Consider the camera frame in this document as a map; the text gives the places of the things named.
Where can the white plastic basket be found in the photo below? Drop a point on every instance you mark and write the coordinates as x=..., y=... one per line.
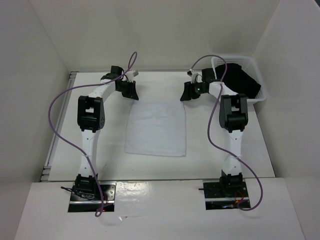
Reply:
x=248, y=65

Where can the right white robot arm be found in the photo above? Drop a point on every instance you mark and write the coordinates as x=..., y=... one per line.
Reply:
x=233, y=118

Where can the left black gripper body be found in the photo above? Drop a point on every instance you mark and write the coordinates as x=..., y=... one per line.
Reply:
x=125, y=88

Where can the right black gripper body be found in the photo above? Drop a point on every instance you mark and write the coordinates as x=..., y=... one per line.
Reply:
x=197, y=89

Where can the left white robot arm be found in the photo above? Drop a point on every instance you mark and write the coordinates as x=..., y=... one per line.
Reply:
x=91, y=119

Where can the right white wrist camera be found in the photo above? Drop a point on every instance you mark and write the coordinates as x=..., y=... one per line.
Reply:
x=193, y=75

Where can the black skirt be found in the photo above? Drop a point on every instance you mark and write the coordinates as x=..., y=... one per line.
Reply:
x=240, y=82

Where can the white skirt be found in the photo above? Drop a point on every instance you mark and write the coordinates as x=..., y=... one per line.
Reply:
x=157, y=127

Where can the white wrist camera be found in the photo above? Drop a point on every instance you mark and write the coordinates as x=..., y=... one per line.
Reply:
x=193, y=75
x=130, y=75

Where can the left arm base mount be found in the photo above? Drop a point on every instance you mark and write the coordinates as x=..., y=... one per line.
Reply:
x=81, y=201

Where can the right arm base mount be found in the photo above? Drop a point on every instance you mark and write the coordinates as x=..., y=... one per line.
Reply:
x=217, y=195

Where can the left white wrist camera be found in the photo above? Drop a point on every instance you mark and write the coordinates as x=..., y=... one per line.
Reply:
x=130, y=75

